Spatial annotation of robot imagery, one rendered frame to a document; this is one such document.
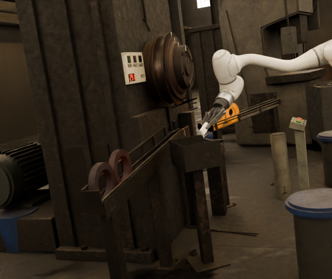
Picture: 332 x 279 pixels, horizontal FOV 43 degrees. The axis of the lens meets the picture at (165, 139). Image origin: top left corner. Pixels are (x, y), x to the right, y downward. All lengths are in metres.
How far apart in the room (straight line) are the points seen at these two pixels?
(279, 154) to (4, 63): 8.40
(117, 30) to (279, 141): 1.55
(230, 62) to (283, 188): 1.47
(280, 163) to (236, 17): 2.61
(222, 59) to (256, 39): 3.21
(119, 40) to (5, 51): 8.57
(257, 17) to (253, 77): 0.72
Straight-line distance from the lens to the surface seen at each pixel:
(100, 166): 1.82
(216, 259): 2.51
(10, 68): 10.91
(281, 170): 3.35
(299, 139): 3.34
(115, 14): 2.44
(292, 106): 5.27
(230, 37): 5.48
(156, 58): 2.61
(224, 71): 2.20
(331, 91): 4.61
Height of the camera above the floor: 1.09
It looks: 9 degrees down
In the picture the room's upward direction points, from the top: 8 degrees counter-clockwise
